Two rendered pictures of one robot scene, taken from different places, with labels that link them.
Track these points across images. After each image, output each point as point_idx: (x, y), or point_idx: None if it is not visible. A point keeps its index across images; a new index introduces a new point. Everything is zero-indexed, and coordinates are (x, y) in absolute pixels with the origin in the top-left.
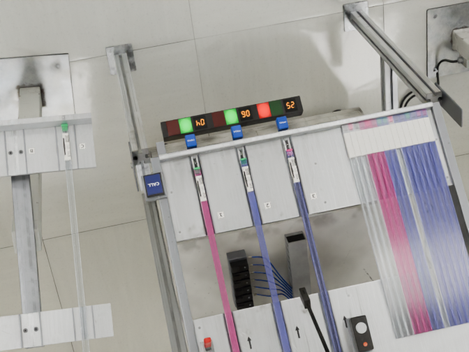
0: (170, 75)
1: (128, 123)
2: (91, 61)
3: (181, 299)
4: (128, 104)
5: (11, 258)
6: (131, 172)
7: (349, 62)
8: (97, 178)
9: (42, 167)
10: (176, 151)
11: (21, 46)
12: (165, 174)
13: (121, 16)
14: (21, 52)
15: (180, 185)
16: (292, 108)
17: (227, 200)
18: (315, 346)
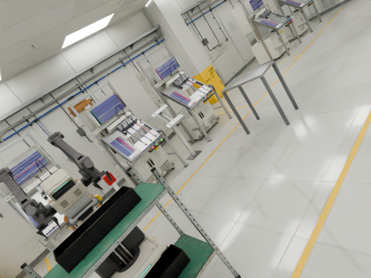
0: (178, 171)
1: (171, 143)
2: (189, 162)
3: (147, 124)
4: (174, 149)
5: (184, 150)
6: (175, 164)
7: None
8: (179, 160)
9: (171, 121)
10: (169, 165)
11: (199, 155)
12: (159, 133)
13: (189, 166)
14: (198, 155)
15: (156, 133)
16: (149, 149)
17: (149, 135)
18: (128, 129)
